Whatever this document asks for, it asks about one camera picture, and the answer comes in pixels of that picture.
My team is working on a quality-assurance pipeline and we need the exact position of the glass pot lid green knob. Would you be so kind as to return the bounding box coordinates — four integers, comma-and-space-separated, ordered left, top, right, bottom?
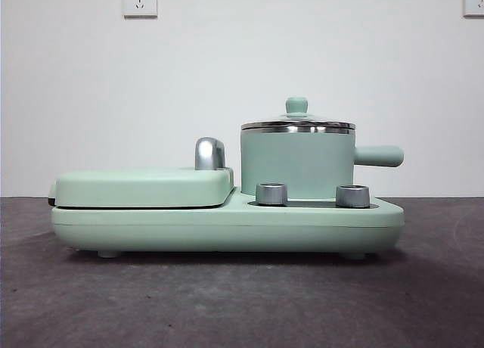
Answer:
240, 96, 356, 134

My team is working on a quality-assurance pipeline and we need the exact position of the mint green grill lid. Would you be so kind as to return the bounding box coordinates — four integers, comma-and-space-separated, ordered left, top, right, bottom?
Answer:
47, 166, 234, 209

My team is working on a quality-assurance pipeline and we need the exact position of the silver control dial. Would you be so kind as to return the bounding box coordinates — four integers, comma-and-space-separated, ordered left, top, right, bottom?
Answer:
255, 182, 289, 206
335, 184, 371, 208

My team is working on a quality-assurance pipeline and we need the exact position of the mint green breakfast maker base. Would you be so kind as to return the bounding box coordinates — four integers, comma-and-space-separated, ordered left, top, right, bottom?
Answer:
50, 185, 405, 259

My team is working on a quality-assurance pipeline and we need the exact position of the chrome grill lid handle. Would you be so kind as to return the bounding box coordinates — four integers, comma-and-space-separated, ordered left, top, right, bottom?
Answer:
194, 136, 227, 171

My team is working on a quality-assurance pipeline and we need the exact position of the mint green handled pot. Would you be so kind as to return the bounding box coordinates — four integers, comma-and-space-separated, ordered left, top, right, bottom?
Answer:
240, 130, 405, 198

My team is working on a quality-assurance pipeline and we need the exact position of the white wall socket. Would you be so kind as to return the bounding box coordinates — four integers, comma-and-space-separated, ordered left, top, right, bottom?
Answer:
463, 0, 484, 18
121, 0, 158, 18

